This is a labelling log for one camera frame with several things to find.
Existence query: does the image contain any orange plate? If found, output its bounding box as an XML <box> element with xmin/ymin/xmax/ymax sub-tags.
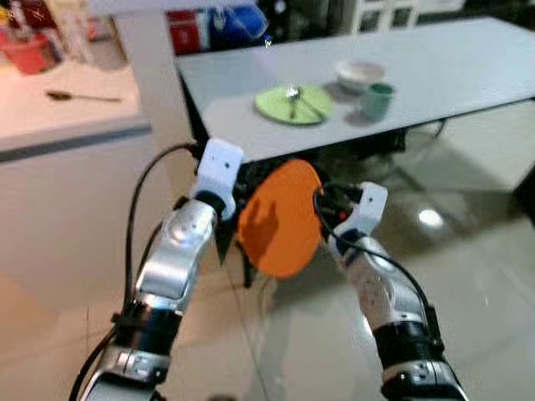
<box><xmin>237</xmin><ymin>159</ymin><xmax>324</xmax><ymax>279</ymax></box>

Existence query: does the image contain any green plate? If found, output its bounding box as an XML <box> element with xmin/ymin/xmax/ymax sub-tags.
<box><xmin>254</xmin><ymin>84</ymin><xmax>335</xmax><ymax>126</ymax></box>

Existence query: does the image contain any silver fork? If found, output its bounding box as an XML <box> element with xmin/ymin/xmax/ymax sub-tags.
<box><xmin>297</xmin><ymin>92</ymin><xmax>329</xmax><ymax>118</ymax></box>

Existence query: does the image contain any green cup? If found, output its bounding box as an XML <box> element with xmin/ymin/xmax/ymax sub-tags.
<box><xmin>360</xmin><ymin>83</ymin><xmax>395</xmax><ymax>122</ymax></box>

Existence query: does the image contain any white bowl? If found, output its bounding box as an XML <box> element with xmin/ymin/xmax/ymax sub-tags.
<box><xmin>335</xmin><ymin>59</ymin><xmax>386</xmax><ymax>94</ymax></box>

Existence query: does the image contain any blue plastic bin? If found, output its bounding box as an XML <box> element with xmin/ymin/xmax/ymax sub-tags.
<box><xmin>209</xmin><ymin>4</ymin><xmax>268</xmax><ymax>51</ymax></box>

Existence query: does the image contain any red storage box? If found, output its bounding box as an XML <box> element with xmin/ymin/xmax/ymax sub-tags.
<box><xmin>167</xmin><ymin>8</ymin><xmax>210</xmax><ymax>55</ymax></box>

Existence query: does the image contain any white dining table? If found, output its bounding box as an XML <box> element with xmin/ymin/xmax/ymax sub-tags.
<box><xmin>176</xmin><ymin>17</ymin><xmax>535</xmax><ymax>193</ymax></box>

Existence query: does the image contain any white shelving unit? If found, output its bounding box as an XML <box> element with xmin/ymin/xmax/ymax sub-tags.
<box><xmin>330</xmin><ymin>0</ymin><xmax>469</xmax><ymax>34</ymax></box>

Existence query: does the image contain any brown spoon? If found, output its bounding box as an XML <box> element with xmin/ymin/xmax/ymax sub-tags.
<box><xmin>46</xmin><ymin>89</ymin><xmax>123</xmax><ymax>104</ymax></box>

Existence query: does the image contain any dark red packet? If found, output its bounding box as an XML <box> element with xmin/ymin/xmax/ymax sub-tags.
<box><xmin>8</xmin><ymin>0</ymin><xmax>53</xmax><ymax>33</ymax></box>

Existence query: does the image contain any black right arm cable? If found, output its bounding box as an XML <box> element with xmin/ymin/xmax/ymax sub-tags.
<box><xmin>313</xmin><ymin>188</ymin><xmax>440</xmax><ymax>335</ymax></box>

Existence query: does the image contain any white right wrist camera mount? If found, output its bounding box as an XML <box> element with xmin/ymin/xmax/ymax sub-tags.
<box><xmin>334</xmin><ymin>182</ymin><xmax>389</xmax><ymax>243</ymax></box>

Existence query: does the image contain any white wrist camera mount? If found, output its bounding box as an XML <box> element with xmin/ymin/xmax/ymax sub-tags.
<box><xmin>194</xmin><ymin>139</ymin><xmax>245</xmax><ymax>200</ymax></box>
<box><xmin>334</xmin><ymin>182</ymin><xmax>389</xmax><ymax>243</ymax></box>

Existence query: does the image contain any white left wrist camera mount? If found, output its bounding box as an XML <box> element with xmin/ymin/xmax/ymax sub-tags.
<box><xmin>194</xmin><ymin>139</ymin><xmax>245</xmax><ymax>200</ymax></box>

